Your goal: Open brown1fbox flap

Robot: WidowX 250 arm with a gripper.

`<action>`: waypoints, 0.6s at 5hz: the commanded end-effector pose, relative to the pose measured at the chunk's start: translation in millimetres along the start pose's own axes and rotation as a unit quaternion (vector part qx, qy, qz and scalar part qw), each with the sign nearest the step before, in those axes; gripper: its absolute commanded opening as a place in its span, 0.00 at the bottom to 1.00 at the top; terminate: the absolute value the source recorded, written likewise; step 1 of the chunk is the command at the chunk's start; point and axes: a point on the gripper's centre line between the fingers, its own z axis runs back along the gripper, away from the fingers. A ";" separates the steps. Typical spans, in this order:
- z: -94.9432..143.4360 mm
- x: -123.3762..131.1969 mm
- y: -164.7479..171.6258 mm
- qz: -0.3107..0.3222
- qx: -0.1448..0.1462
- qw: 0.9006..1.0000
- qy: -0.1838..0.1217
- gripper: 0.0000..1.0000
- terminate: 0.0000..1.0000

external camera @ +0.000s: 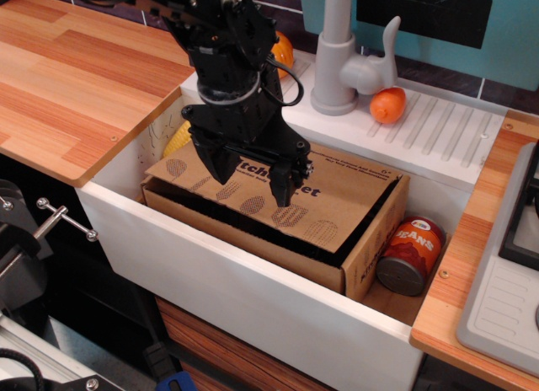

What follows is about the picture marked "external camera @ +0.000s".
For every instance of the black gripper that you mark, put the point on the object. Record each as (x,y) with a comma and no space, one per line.
(254,128)

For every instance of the brown cardboard box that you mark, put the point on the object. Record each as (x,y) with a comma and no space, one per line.
(332,233)

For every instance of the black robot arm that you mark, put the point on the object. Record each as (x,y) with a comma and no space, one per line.
(229,44)

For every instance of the yellow toy corn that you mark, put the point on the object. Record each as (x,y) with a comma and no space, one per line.
(180,138)

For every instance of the white toy sink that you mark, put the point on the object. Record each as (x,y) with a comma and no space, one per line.
(442,144)

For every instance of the orange toy pumpkin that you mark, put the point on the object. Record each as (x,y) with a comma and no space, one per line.
(283,56)

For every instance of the grey toy faucet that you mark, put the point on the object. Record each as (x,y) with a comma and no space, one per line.
(341,74)

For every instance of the orange toy fruit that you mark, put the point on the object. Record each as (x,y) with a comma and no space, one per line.
(388,105)

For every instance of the orange beans can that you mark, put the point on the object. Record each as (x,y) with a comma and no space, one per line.
(410,257)

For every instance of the grey toy stove top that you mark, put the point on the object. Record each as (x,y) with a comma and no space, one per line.
(500,318)

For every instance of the metal clamp handle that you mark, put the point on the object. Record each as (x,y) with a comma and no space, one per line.
(60,214)

